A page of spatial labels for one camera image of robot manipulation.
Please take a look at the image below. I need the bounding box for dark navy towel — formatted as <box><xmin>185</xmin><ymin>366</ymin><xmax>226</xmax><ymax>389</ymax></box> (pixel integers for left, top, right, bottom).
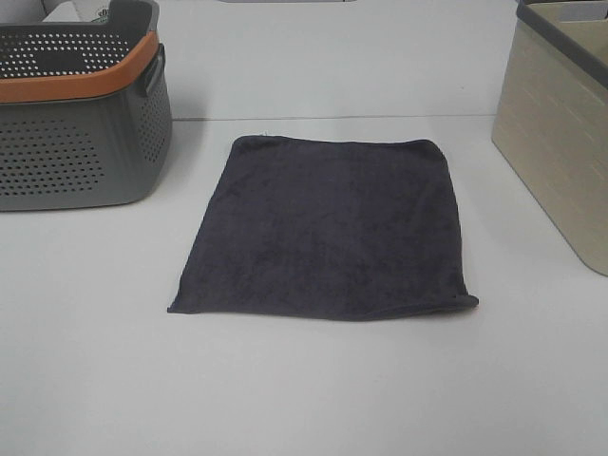
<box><xmin>169</xmin><ymin>135</ymin><xmax>478</xmax><ymax>321</ymax></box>

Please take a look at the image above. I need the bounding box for grey perforated basket orange rim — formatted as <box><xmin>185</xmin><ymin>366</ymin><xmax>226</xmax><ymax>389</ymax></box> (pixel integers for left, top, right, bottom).
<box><xmin>1</xmin><ymin>1</ymin><xmax>172</xmax><ymax>212</ymax></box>

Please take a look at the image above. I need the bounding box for beige bin grey rim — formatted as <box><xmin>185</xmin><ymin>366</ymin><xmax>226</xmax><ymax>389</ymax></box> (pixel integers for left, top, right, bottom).
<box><xmin>491</xmin><ymin>1</ymin><xmax>607</xmax><ymax>275</ymax></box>

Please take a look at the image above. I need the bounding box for white box green print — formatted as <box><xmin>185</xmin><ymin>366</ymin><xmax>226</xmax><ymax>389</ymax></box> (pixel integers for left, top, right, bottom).
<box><xmin>42</xmin><ymin>0</ymin><xmax>110</xmax><ymax>23</ymax></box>

